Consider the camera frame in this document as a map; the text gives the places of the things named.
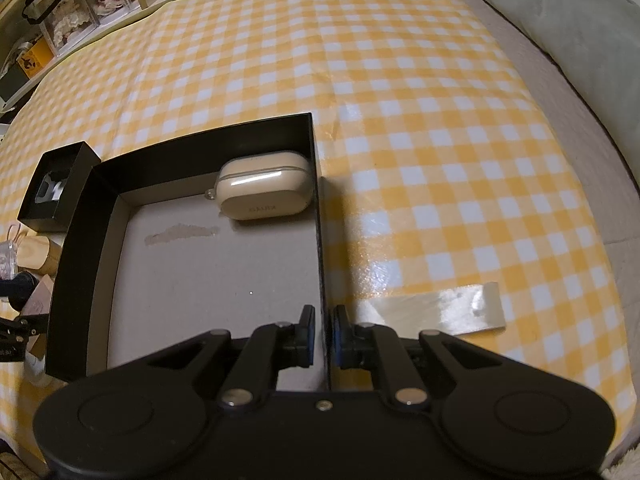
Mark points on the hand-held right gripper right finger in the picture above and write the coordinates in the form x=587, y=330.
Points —
x=341, y=341

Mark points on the yellow box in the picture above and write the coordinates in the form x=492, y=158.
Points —
x=35, y=57

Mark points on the yellow white checkered tablecloth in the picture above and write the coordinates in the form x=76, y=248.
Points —
x=350, y=85

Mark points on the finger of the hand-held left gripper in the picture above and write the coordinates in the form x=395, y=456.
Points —
x=25, y=325

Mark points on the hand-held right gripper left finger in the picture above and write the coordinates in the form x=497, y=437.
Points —
x=308, y=337

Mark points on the large black cardboard box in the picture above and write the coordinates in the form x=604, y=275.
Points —
x=200, y=280

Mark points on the woven mat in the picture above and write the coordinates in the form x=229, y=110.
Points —
x=15, y=466

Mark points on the beige earbuds case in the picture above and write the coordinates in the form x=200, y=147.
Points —
x=265, y=190

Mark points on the white adapter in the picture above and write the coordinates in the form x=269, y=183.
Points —
x=50, y=191

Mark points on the white fluffy rug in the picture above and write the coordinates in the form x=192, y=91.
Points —
x=622, y=471

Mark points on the grey pillow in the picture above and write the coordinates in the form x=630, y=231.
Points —
x=575, y=35

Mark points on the light wooden cylinder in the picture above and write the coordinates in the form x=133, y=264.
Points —
x=37, y=255

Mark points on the clear tape strip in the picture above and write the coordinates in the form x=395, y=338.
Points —
x=440, y=310

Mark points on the dark green box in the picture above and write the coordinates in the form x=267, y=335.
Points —
x=12, y=82

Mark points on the beige bed sheet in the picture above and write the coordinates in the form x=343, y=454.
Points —
x=575, y=170

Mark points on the black round object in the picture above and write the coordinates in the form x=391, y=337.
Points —
x=17, y=287

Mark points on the small black box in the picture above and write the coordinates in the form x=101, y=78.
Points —
x=75, y=165

